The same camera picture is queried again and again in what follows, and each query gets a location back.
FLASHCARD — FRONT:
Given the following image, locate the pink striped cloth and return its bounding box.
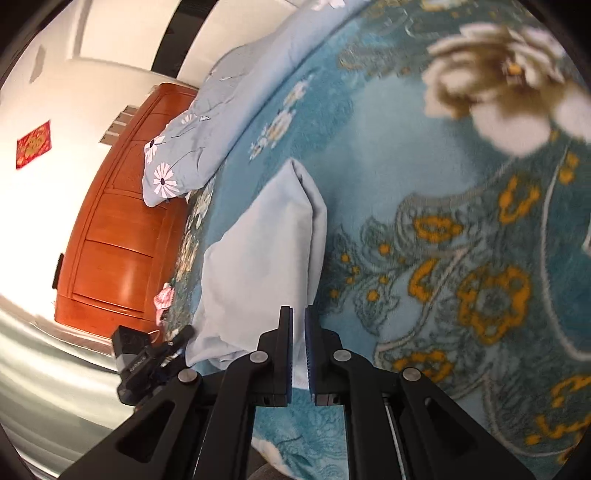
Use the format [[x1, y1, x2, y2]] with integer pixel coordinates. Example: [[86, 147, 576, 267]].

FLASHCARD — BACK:
[[153, 282, 174, 326]]

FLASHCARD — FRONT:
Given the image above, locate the teal floral bed blanket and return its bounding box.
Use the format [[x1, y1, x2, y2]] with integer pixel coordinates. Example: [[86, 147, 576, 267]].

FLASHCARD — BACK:
[[167, 1, 590, 479]]

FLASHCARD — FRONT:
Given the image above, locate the orange wooden headboard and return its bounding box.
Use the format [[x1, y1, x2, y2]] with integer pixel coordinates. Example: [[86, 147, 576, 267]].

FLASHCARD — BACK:
[[54, 83, 197, 338]]

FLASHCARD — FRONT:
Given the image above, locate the red wall decoration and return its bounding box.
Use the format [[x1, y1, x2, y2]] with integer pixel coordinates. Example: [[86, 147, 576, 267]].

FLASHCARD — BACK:
[[16, 121, 52, 170]]

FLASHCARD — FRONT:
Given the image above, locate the white wardrobe with black stripe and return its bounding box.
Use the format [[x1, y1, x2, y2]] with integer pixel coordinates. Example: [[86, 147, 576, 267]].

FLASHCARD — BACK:
[[72, 1, 303, 87]]

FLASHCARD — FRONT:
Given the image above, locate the wall switch panel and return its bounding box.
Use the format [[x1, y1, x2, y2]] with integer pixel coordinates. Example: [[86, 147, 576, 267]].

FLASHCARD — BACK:
[[100, 105, 138, 146]]

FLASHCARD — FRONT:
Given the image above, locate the light blue t-shirt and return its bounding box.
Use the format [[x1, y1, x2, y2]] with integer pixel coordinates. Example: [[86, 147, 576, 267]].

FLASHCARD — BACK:
[[185, 158, 328, 389]]

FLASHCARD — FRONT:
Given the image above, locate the grey daisy print duvet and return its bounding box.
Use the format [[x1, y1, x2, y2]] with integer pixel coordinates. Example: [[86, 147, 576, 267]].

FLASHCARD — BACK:
[[141, 1, 369, 207]]

